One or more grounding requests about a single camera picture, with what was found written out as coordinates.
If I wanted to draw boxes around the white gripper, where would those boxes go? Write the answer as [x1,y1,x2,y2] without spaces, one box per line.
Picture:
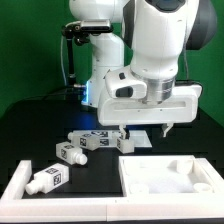
[97,84,202,139]

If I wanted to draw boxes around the white square table top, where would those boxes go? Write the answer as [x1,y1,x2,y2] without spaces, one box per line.
[119,156,216,197]

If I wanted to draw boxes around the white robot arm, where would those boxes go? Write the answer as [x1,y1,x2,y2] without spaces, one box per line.
[69,0,217,139]

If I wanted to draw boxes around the white U-shaped fence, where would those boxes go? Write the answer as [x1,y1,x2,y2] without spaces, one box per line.
[0,157,224,223]

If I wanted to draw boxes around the white marker base plate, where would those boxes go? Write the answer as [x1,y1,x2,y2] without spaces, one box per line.
[73,130,152,148]

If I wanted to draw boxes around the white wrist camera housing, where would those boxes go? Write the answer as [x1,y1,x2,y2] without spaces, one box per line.
[105,66,147,99]

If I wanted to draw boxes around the black cables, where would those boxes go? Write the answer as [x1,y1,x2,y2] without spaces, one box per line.
[16,83,88,103]

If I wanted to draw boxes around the black camera on mount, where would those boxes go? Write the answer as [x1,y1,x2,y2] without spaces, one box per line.
[62,20,113,36]

